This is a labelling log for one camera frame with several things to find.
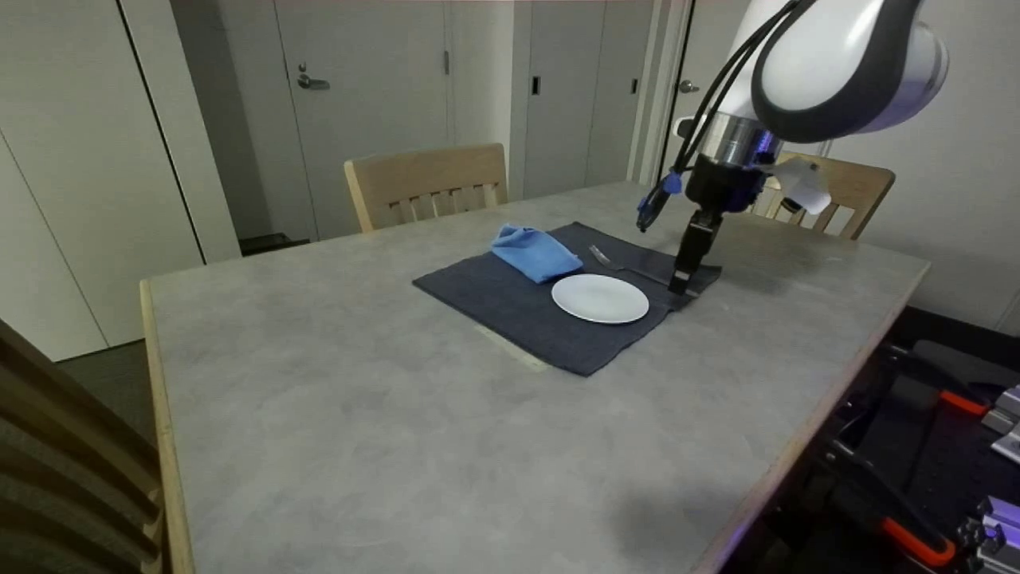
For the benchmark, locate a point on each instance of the wooden chair with long slats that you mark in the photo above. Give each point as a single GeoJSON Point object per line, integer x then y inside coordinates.
{"type": "Point", "coordinates": [64, 457]}

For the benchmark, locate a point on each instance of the white cabinet door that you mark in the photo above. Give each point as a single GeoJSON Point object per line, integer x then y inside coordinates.
{"type": "Point", "coordinates": [560, 129]}
{"type": "Point", "coordinates": [617, 116]}

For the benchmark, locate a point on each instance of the blue crumpled cloth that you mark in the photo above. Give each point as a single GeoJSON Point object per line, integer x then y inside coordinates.
{"type": "Point", "coordinates": [537, 256]}

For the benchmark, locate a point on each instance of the black orange floor equipment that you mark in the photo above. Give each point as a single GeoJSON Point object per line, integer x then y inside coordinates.
{"type": "Point", "coordinates": [881, 467]}

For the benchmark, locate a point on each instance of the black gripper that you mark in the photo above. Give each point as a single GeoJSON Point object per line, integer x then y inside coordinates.
{"type": "Point", "coordinates": [721, 185]}

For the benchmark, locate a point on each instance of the white closet door panel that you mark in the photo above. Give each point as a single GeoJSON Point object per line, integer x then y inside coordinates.
{"type": "Point", "coordinates": [64, 161]}
{"type": "Point", "coordinates": [179, 105]}

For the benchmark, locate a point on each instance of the dark woven placemat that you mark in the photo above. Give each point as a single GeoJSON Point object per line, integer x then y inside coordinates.
{"type": "Point", "coordinates": [512, 308]}

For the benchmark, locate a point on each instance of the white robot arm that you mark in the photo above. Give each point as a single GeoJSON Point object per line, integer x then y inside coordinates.
{"type": "Point", "coordinates": [839, 64]}

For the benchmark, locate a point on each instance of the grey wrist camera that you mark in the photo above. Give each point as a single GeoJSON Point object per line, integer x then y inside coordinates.
{"type": "Point", "coordinates": [805, 185]}

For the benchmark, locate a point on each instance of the silver metal fork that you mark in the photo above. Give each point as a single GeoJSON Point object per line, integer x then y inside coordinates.
{"type": "Point", "coordinates": [600, 254]}

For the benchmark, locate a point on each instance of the grey stacked boxes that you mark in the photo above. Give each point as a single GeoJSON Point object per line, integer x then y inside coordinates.
{"type": "Point", "coordinates": [1002, 510]}

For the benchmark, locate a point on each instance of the wooden chair with short slats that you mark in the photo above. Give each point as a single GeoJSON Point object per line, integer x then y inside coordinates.
{"type": "Point", "coordinates": [863, 185]}
{"type": "Point", "coordinates": [425, 170]}

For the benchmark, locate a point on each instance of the white round plate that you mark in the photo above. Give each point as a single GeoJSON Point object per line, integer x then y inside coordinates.
{"type": "Point", "coordinates": [600, 301]}

